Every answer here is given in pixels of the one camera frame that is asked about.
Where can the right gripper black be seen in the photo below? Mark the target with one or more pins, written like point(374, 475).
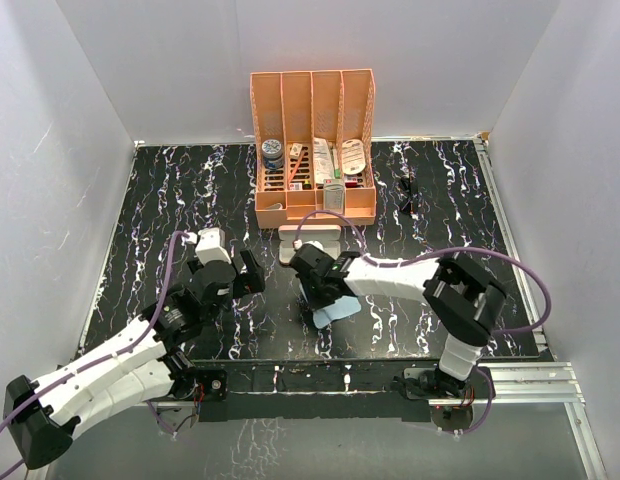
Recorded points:
point(315, 303)

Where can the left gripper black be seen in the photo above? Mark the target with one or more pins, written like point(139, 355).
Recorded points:
point(251, 280)

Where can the blue cleaning cloth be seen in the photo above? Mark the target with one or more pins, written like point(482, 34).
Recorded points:
point(330, 303)

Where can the pink glasses case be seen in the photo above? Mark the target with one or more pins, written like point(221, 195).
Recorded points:
point(324, 237)

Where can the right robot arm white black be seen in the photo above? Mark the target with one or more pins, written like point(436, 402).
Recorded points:
point(466, 298)

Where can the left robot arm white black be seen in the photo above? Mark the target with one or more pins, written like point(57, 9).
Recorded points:
point(144, 361)

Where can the black sunglasses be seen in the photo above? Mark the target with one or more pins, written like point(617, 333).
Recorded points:
point(410, 195)

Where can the grey white small box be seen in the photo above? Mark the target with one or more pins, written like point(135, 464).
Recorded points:
point(334, 195)

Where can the red pencil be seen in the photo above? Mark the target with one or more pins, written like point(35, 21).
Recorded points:
point(297, 165)

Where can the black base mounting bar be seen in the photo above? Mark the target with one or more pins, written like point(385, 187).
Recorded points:
point(329, 389)

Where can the white tube package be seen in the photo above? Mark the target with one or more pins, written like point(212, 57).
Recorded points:
point(322, 161)

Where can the oval beige tag package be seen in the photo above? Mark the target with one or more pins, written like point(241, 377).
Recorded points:
point(353, 159)

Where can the small white card box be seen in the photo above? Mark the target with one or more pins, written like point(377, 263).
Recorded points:
point(295, 150)

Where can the blue white round tin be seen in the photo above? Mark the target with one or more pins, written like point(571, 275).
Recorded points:
point(273, 154)

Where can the orange desk organizer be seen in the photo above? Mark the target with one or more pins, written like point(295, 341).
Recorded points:
point(295, 107)

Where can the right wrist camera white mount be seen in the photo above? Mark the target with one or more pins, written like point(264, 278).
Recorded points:
point(315, 244)

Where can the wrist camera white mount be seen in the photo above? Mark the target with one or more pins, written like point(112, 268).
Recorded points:
point(315, 244)
point(209, 245)

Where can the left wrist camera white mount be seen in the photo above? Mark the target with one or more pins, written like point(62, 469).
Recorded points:
point(209, 245)

